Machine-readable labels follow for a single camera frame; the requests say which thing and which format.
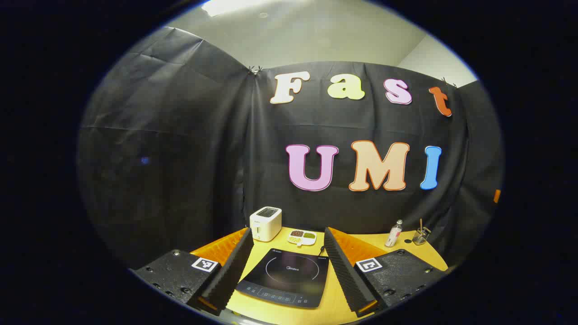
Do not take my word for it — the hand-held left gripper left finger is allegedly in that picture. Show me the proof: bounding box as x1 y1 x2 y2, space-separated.
131 227 255 316

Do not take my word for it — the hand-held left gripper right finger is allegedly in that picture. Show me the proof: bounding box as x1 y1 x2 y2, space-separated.
323 227 450 318

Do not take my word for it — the black induction cooktop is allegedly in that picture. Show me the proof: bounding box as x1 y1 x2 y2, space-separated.
235 247 330 309

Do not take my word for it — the white divided dish with beans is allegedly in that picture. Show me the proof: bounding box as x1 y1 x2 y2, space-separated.
287 229 317 247

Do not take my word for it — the clear bottle with red label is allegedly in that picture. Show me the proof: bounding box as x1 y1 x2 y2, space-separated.
384 219 403 248

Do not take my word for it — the white toaster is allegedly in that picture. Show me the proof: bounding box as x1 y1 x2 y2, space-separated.
249 206 283 242

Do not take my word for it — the clear glass holder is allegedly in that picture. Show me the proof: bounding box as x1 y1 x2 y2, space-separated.
412 227 432 246

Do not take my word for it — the black backdrop cloth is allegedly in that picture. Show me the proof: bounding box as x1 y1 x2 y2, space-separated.
77 26 504 271

